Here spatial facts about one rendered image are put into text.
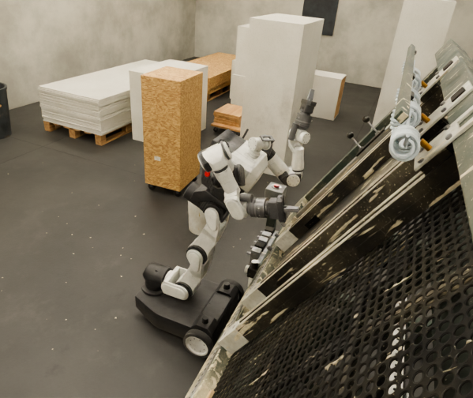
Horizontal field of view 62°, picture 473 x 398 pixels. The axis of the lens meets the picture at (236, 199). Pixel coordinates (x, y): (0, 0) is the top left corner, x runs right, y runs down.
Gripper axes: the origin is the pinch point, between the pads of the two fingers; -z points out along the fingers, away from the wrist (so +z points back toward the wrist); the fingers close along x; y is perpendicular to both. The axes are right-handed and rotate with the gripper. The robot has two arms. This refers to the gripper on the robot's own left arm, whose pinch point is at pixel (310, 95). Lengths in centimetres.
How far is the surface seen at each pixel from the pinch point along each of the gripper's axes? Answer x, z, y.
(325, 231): 92, 44, 19
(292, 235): 34, 70, 2
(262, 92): -239, 10, -46
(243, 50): -431, -39, -58
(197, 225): -124, 137, 16
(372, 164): 59, 22, -12
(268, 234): -5, 87, -2
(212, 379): 99, 105, 48
